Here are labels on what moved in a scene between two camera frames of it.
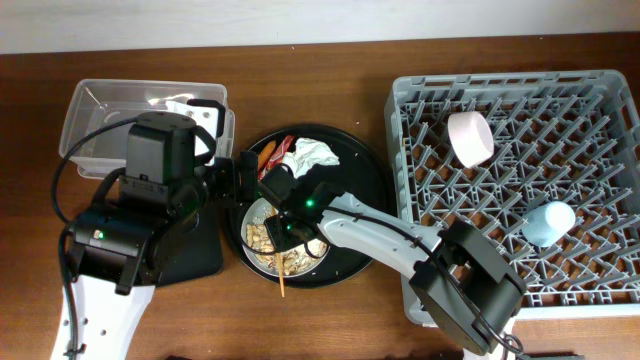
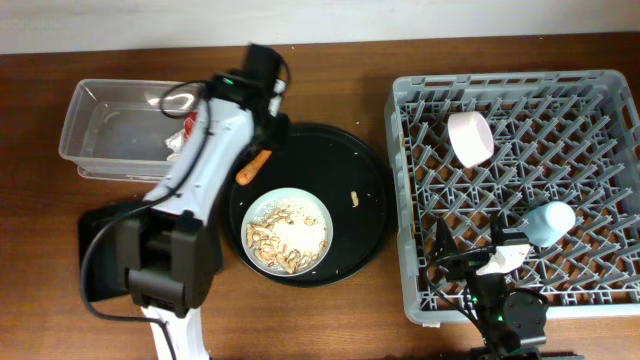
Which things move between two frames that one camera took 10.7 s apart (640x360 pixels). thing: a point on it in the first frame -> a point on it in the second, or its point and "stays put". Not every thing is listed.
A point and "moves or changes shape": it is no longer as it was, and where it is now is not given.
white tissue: [308, 153] moves or changes shape
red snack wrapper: [276, 156] moves or changes shape
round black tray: [365, 179] stays put
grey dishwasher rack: [568, 137] stays put
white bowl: [471, 137] stays put
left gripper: [230, 190] -> [280, 135]
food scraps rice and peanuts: [284, 263] stays put
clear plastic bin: [95, 137] stays put
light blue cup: [547, 223] stays put
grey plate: [260, 253] stays put
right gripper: [283, 234] -> [466, 265]
